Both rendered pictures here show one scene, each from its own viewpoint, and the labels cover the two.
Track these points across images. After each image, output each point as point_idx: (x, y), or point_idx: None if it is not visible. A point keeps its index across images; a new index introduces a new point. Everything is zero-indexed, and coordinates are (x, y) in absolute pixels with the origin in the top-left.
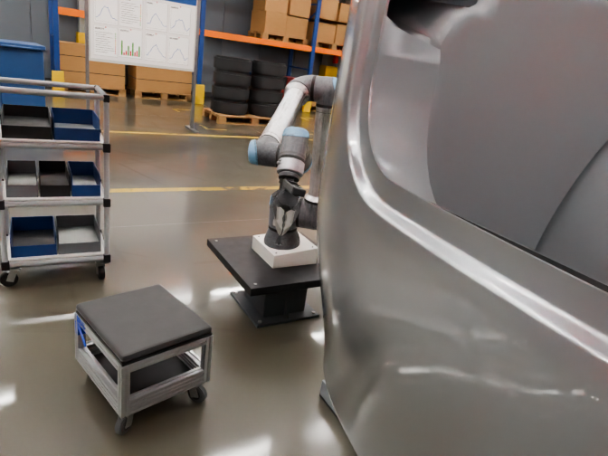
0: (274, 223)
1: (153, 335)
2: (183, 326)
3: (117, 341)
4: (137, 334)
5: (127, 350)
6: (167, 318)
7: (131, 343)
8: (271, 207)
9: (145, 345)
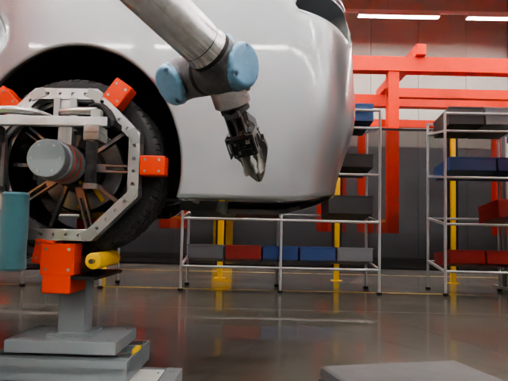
0: (261, 169)
1: (416, 367)
2: (367, 369)
3: (470, 368)
4: (442, 370)
5: (450, 361)
6: (393, 378)
7: (447, 365)
8: (259, 150)
9: (426, 362)
